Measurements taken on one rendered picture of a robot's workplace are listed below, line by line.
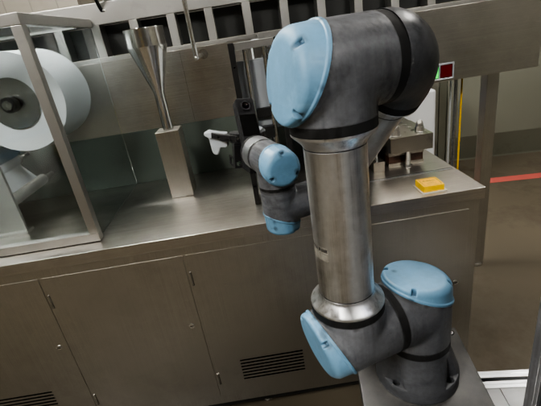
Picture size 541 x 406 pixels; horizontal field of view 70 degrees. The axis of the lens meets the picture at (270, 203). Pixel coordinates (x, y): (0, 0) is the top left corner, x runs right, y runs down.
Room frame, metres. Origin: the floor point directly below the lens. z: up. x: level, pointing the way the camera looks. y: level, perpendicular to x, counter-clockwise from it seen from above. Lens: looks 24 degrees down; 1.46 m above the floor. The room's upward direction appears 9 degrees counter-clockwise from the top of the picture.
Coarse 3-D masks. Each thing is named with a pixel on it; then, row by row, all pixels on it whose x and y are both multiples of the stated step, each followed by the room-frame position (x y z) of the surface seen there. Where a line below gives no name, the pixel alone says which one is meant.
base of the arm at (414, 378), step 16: (400, 352) 0.51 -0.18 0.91; (448, 352) 0.51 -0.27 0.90; (384, 368) 0.53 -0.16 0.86; (400, 368) 0.51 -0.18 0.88; (416, 368) 0.49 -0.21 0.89; (432, 368) 0.49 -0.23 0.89; (448, 368) 0.50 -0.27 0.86; (384, 384) 0.52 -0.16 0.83; (400, 384) 0.50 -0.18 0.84; (416, 384) 0.48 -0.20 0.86; (432, 384) 0.48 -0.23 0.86; (448, 384) 0.49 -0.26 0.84; (416, 400) 0.48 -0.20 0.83; (432, 400) 0.47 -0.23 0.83
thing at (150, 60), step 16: (144, 48) 1.45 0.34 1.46; (160, 48) 1.48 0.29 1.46; (144, 64) 1.47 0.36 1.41; (160, 64) 1.49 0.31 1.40; (160, 80) 1.50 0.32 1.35; (160, 96) 1.50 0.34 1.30; (160, 112) 1.50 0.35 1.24; (160, 128) 1.56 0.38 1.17; (176, 128) 1.50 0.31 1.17; (160, 144) 1.48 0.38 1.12; (176, 144) 1.48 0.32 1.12; (176, 160) 1.48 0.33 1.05; (176, 176) 1.48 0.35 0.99; (192, 176) 1.54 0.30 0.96; (176, 192) 1.48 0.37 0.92; (192, 192) 1.48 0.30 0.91
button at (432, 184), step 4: (416, 180) 1.21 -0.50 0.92; (420, 180) 1.20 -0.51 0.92; (424, 180) 1.20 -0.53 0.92; (428, 180) 1.19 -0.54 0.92; (432, 180) 1.19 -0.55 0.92; (436, 180) 1.18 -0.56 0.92; (416, 184) 1.21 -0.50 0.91; (420, 184) 1.18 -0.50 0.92; (424, 184) 1.17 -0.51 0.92; (428, 184) 1.16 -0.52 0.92; (432, 184) 1.16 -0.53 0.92; (436, 184) 1.15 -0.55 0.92; (440, 184) 1.15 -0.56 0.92; (420, 188) 1.18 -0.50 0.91; (424, 188) 1.15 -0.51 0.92; (428, 188) 1.15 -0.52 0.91; (432, 188) 1.15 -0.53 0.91; (436, 188) 1.15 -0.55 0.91; (440, 188) 1.15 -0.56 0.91; (424, 192) 1.15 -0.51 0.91
